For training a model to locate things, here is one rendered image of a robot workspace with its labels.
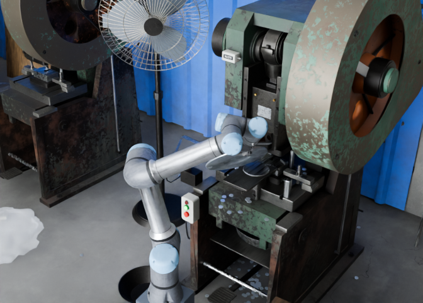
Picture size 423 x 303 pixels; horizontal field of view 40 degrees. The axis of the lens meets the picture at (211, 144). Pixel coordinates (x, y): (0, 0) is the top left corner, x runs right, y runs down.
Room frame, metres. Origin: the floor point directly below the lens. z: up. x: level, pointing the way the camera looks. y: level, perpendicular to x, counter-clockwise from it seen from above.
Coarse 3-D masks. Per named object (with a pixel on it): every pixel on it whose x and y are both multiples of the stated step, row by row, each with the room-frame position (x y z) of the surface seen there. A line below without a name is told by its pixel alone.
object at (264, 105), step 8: (264, 80) 2.48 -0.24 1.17; (256, 88) 2.39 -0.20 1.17; (264, 88) 2.39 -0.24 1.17; (272, 88) 2.39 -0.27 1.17; (256, 96) 2.39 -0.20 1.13; (264, 96) 2.36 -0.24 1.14; (272, 96) 2.34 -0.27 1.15; (256, 104) 2.39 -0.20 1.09; (264, 104) 2.36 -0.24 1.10; (272, 104) 2.34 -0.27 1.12; (256, 112) 2.39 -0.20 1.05; (264, 112) 2.36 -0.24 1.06; (272, 112) 2.34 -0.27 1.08; (272, 120) 2.33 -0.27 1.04; (272, 128) 2.33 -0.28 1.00; (272, 136) 2.33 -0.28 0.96; (280, 136) 2.34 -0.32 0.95; (256, 144) 2.35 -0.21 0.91; (272, 144) 2.33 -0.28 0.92; (280, 144) 2.34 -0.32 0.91
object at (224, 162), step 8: (256, 152) 2.24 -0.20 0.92; (264, 152) 2.28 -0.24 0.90; (216, 160) 2.18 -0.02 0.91; (224, 160) 2.21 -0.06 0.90; (232, 160) 2.27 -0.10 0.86; (240, 160) 2.30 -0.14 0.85; (248, 160) 2.31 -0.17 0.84; (256, 160) 2.34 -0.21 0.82; (208, 168) 2.26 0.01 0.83; (216, 168) 2.29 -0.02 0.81; (224, 168) 2.32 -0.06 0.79
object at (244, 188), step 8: (240, 168) 2.34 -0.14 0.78; (248, 168) 2.33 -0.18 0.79; (256, 168) 2.33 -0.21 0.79; (264, 168) 2.33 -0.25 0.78; (272, 168) 2.34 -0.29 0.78; (232, 176) 2.26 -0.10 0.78; (240, 176) 2.26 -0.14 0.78; (248, 176) 2.26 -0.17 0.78; (256, 176) 2.26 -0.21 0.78; (264, 176) 2.27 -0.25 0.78; (232, 184) 2.20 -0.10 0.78; (240, 184) 2.20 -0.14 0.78; (248, 184) 2.20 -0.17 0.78; (256, 184) 2.21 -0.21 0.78; (264, 184) 2.30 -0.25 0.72; (248, 192) 2.29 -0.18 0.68; (256, 192) 2.26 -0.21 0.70
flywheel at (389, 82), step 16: (384, 32) 2.32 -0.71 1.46; (400, 32) 2.38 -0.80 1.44; (368, 48) 2.21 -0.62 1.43; (384, 48) 2.35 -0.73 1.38; (400, 48) 2.39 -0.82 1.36; (368, 64) 2.12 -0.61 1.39; (384, 64) 2.10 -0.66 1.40; (400, 64) 2.41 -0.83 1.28; (368, 80) 2.08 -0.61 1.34; (384, 80) 2.08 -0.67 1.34; (352, 96) 2.14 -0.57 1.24; (368, 96) 2.27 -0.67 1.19; (384, 96) 2.11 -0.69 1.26; (352, 112) 2.16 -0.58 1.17; (368, 112) 2.29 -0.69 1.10; (352, 128) 2.18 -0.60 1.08; (368, 128) 2.24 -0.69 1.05
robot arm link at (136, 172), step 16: (224, 128) 1.88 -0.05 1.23; (208, 144) 1.82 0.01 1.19; (224, 144) 1.78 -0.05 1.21; (240, 144) 1.79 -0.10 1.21; (144, 160) 1.89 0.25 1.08; (160, 160) 1.83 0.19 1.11; (176, 160) 1.81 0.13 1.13; (192, 160) 1.80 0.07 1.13; (208, 160) 1.82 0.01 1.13; (128, 176) 1.83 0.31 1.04; (144, 176) 1.80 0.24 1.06; (160, 176) 1.80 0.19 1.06
